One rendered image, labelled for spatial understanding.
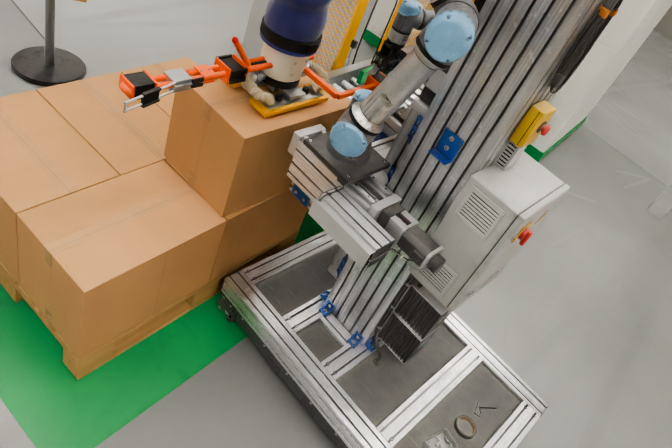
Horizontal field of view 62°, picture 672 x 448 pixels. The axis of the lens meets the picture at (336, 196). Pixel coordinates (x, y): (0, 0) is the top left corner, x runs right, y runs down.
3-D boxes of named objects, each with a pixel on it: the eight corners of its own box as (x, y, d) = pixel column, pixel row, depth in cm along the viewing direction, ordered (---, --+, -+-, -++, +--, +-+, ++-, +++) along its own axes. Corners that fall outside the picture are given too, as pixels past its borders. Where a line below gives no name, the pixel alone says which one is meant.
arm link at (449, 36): (362, 145, 179) (489, 22, 146) (348, 168, 168) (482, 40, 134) (334, 120, 178) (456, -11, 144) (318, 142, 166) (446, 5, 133)
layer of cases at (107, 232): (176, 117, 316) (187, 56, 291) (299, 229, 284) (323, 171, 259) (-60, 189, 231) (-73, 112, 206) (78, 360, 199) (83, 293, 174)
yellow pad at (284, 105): (312, 86, 229) (315, 76, 226) (328, 100, 225) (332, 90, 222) (248, 102, 206) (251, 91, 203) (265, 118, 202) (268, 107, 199)
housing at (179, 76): (179, 78, 185) (181, 67, 182) (191, 90, 182) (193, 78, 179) (160, 82, 180) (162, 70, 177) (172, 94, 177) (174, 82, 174)
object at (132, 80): (143, 82, 176) (144, 69, 173) (156, 96, 173) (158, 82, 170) (118, 87, 170) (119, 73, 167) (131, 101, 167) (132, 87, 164)
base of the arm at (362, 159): (377, 159, 192) (388, 137, 186) (348, 171, 182) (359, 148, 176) (348, 133, 198) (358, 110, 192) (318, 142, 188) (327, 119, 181)
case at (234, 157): (270, 123, 272) (293, 52, 247) (325, 175, 258) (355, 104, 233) (163, 155, 231) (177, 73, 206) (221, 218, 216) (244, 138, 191)
